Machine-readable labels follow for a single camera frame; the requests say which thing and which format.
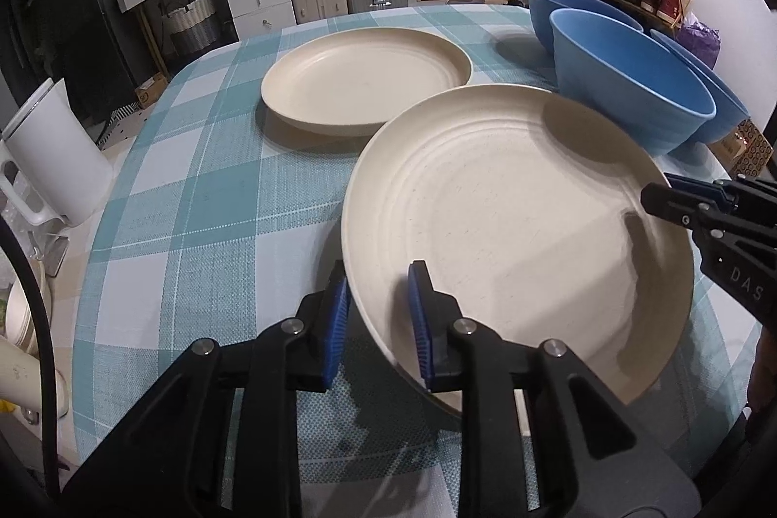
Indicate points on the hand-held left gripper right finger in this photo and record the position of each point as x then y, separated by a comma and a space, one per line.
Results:
419, 324

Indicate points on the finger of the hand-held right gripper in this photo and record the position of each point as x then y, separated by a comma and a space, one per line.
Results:
698, 183
674, 202

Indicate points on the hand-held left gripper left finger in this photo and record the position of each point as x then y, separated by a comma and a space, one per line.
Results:
337, 330

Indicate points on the blue bowl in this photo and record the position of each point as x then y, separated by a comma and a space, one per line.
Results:
564, 5
619, 87
725, 111

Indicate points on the beige round plate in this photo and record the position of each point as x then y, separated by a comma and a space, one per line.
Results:
364, 81
516, 227

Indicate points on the person's right hand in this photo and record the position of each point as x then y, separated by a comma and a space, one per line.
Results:
766, 372

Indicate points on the open cardboard box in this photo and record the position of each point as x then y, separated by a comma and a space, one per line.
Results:
723, 154

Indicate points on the dark patterned box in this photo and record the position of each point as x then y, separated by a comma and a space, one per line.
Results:
756, 148

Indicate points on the purple plastic bag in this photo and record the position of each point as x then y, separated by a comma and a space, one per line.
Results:
701, 41

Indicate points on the teal checked tablecloth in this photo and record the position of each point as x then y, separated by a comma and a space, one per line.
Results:
200, 227

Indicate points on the black white patterned rug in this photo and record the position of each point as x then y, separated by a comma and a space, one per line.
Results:
121, 126

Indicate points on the small cardboard box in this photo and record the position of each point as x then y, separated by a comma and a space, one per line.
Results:
152, 90

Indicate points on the cream container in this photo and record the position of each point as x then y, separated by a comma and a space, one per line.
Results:
27, 375

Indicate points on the white electric kettle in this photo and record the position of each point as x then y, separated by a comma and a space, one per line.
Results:
54, 160

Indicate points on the grey white woven basket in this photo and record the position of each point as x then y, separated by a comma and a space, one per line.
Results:
191, 26

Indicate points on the black refrigerator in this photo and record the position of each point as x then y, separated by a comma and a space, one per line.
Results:
60, 20

